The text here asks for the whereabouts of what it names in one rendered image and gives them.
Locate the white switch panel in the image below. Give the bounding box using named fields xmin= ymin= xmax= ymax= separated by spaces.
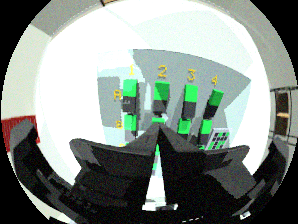
xmin=97 ymin=48 xmax=251 ymax=151

